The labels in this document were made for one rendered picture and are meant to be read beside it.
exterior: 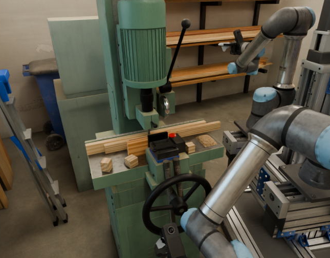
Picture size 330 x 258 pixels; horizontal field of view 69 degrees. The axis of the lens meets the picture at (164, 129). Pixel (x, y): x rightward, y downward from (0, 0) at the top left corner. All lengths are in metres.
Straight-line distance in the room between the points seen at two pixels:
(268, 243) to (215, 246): 1.03
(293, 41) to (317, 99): 0.38
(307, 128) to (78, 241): 1.70
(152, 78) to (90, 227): 1.40
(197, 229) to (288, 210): 0.53
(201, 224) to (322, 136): 0.38
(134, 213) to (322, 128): 0.82
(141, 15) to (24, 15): 2.48
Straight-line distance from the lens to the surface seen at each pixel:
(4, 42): 3.34
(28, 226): 2.26
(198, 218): 0.74
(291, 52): 1.51
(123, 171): 1.00
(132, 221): 1.19
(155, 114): 1.05
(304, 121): 0.68
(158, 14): 0.94
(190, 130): 1.21
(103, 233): 1.99
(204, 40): 3.30
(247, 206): 1.88
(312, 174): 1.16
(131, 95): 1.13
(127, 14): 0.93
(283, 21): 1.40
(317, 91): 1.26
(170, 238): 0.80
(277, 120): 0.71
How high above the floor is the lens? 1.49
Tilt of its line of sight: 27 degrees down
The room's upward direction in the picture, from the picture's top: 1 degrees counter-clockwise
